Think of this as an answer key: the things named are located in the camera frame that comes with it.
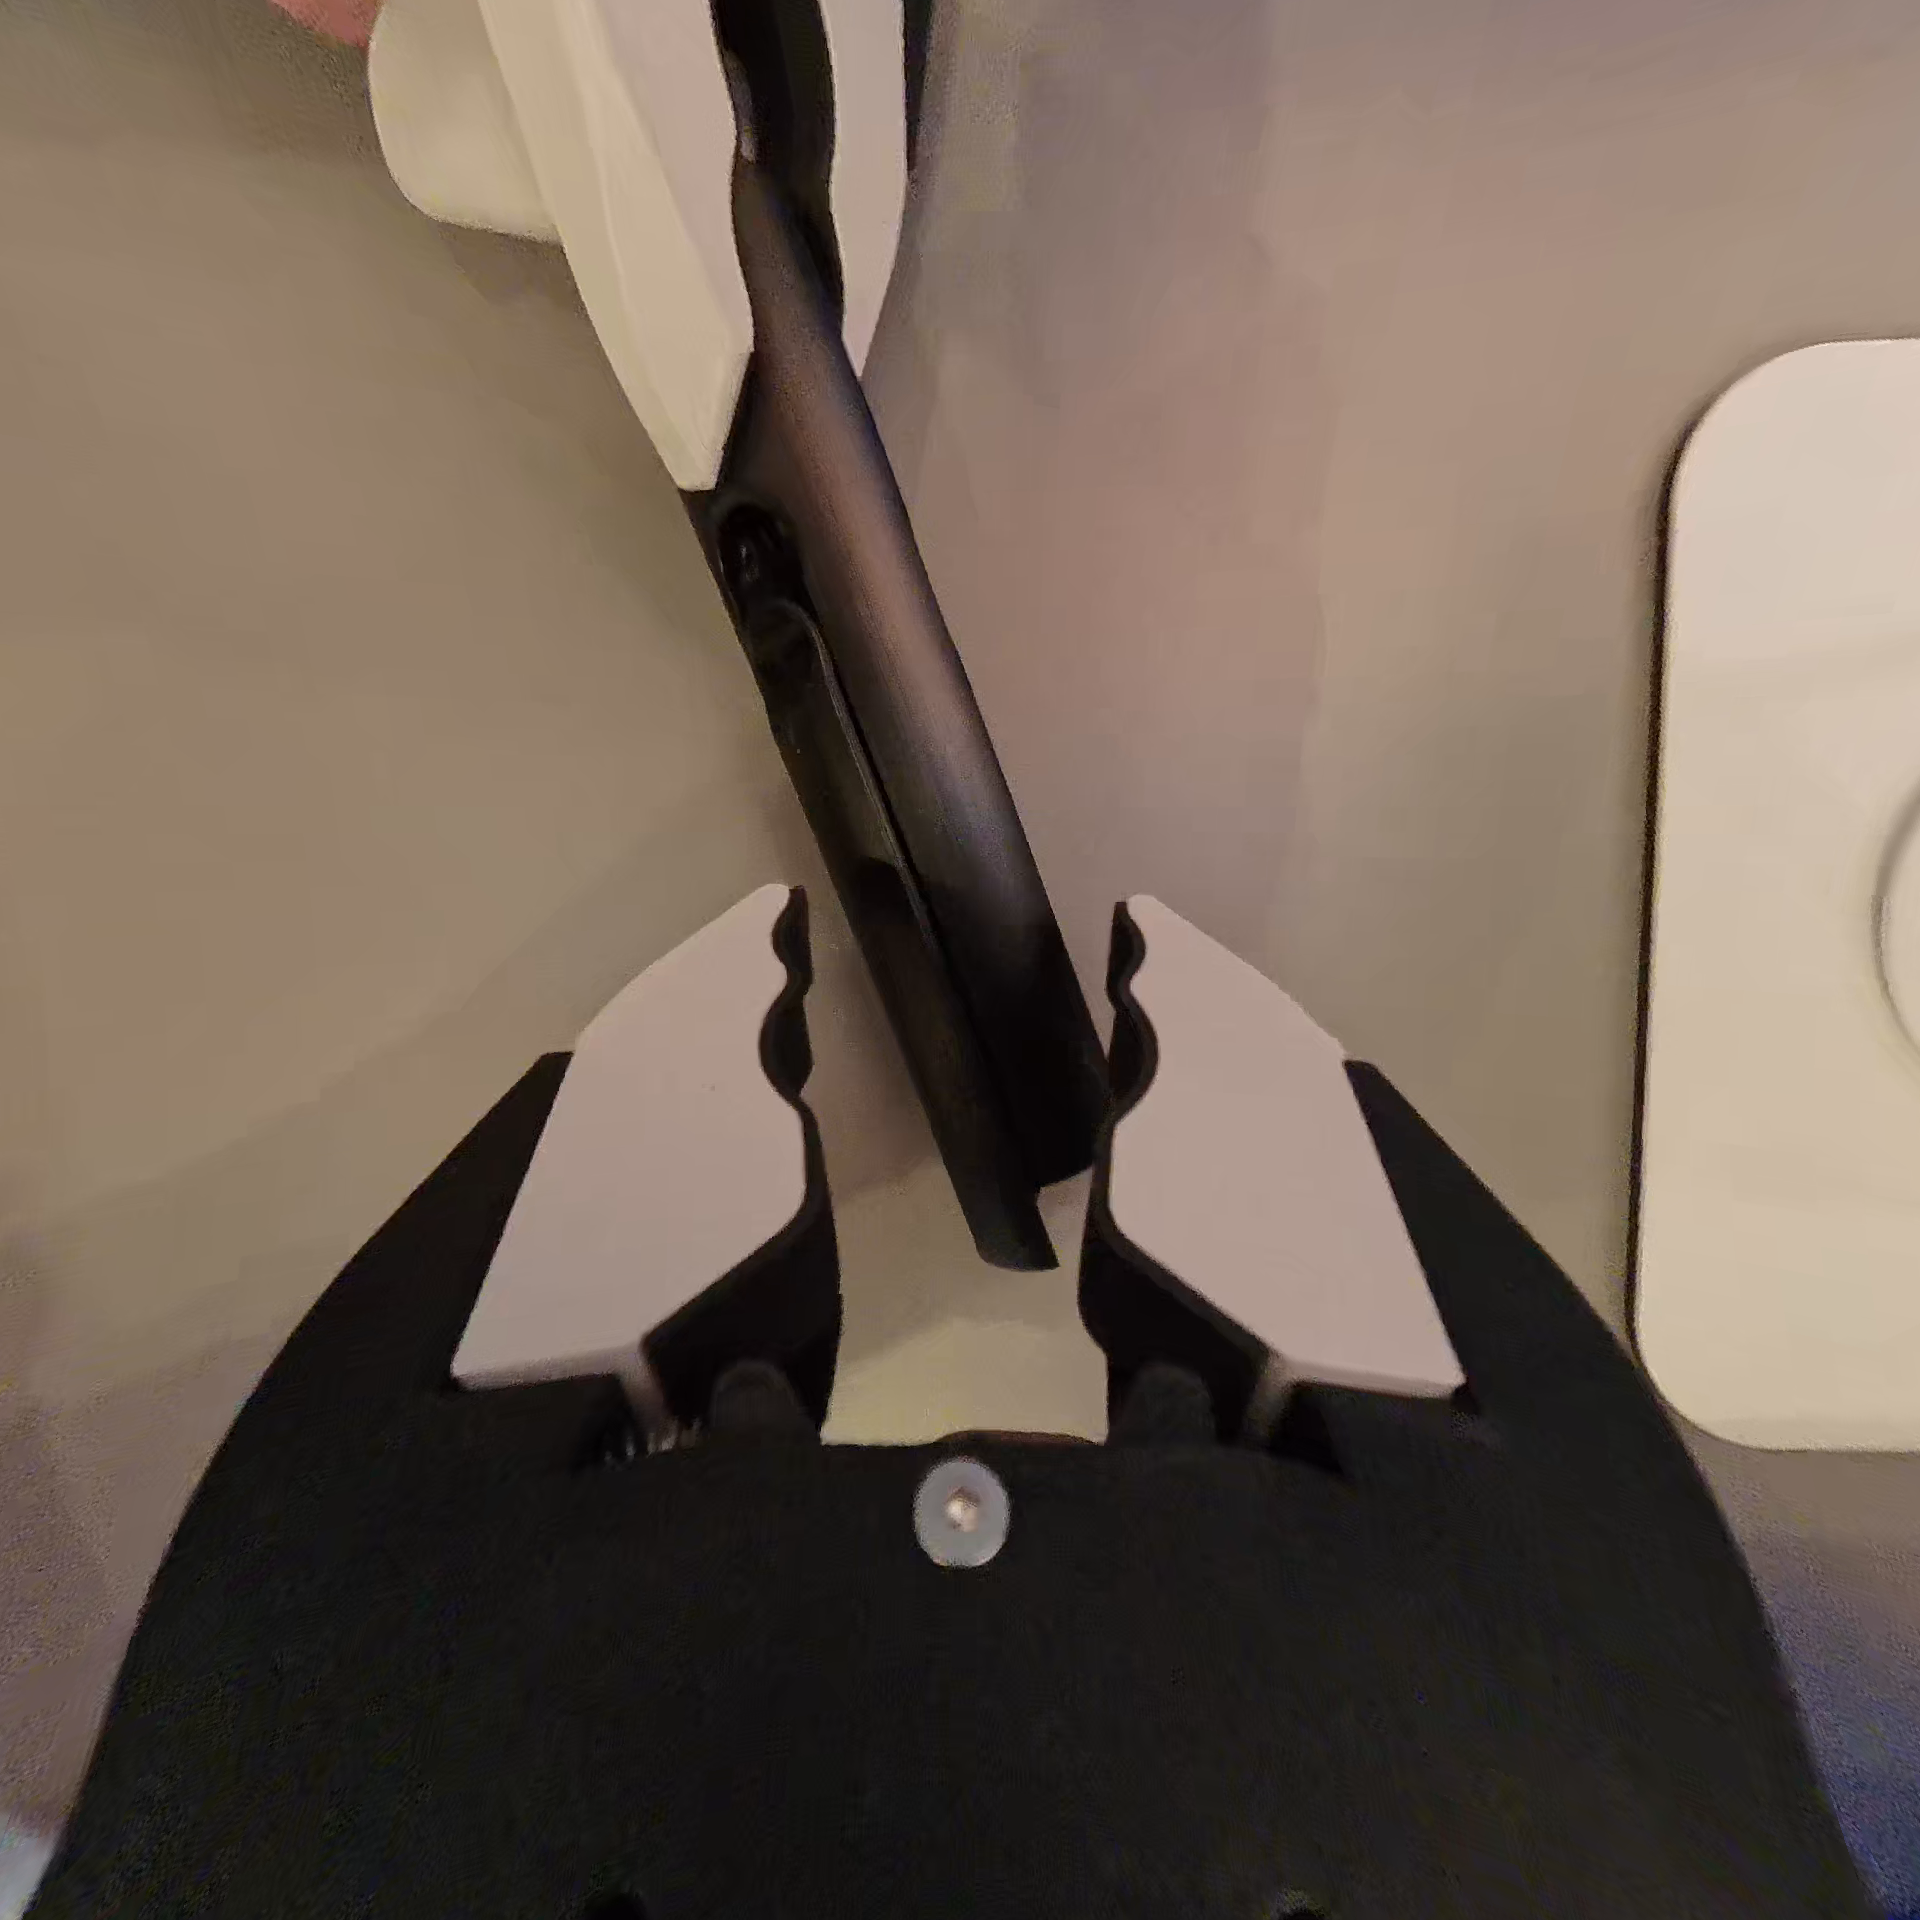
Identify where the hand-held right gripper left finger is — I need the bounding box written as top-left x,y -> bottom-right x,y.
449,881 -> 840,1445

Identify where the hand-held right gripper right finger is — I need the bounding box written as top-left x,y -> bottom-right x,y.
1077,894 -> 1464,1445

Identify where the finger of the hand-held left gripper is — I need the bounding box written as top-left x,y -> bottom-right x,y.
477,0 -> 755,492
816,0 -> 921,396

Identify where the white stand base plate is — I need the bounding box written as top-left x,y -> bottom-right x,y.
1632,338 -> 1920,1455

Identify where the grey desk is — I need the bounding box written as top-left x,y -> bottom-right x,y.
0,0 -> 1920,1920

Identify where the black remote control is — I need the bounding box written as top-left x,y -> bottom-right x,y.
679,0 -> 1115,1278

